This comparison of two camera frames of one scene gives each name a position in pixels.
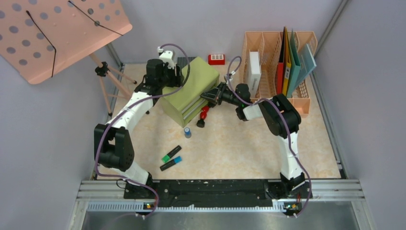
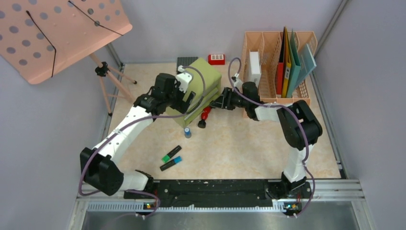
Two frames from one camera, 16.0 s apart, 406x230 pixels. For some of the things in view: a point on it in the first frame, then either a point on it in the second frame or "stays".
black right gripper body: [229, 97] stays
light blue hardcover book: [308, 64] stays
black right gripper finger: [214, 95] -> [219, 102]
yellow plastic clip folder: [287, 63] stays
